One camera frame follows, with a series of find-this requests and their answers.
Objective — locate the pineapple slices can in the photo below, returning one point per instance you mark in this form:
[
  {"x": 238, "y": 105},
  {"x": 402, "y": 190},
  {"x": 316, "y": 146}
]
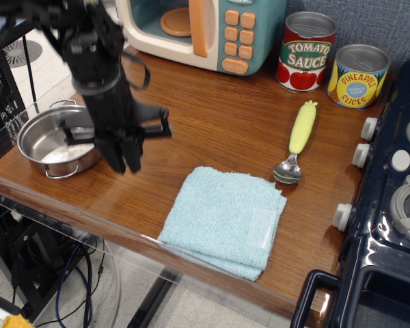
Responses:
[{"x": 358, "y": 74}]

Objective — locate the white stove knob middle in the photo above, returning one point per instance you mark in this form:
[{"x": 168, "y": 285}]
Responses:
[{"x": 360, "y": 155}]

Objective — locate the black metal table frame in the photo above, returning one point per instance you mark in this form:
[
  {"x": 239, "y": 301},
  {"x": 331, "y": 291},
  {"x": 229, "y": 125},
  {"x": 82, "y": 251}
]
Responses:
[{"x": 36, "y": 260}]

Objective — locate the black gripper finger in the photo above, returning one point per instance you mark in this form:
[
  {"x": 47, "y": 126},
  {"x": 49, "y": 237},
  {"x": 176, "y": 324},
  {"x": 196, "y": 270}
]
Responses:
[
  {"x": 132, "y": 150},
  {"x": 111, "y": 152}
]

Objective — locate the tomato sauce can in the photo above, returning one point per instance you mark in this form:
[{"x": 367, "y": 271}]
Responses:
[{"x": 306, "y": 46}]

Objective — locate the toy microwave teal cream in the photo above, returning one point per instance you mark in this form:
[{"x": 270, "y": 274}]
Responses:
[{"x": 233, "y": 37}]

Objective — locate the white stove knob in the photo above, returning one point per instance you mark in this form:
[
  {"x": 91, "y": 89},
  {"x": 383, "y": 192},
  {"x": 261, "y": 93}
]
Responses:
[
  {"x": 341, "y": 216},
  {"x": 368, "y": 128},
  {"x": 360, "y": 155}
]

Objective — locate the white stove knob top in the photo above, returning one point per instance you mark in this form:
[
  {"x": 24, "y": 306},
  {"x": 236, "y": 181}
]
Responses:
[{"x": 368, "y": 128}]

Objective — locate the white stove knob bottom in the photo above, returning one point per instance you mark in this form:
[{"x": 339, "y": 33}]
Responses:
[{"x": 341, "y": 216}]

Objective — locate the yellow handled metal spoon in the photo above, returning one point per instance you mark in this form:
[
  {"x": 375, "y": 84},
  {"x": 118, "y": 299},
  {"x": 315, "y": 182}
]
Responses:
[{"x": 288, "y": 171}]

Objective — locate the stainless steel pot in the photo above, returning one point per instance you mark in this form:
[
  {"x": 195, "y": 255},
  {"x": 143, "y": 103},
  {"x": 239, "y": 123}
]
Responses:
[{"x": 42, "y": 140}]

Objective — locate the light blue folded cloth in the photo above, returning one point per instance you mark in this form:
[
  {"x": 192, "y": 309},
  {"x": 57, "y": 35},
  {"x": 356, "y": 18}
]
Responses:
[{"x": 225, "y": 221}]

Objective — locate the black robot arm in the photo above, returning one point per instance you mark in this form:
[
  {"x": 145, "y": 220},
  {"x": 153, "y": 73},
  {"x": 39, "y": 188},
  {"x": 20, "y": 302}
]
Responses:
[{"x": 91, "y": 43}]

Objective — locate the orange microwave turntable plate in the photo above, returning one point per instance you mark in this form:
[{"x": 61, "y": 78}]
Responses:
[{"x": 176, "y": 22}]

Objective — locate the dark blue toy stove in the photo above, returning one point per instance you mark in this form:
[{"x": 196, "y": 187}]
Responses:
[{"x": 372, "y": 287}]

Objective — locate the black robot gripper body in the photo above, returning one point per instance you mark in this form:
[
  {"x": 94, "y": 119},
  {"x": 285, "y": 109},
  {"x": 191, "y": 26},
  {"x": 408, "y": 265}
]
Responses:
[{"x": 149, "y": 121}]

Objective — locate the clear acrylic table guard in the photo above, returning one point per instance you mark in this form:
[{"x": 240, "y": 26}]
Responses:
[{"x": 131, "y": 290}]

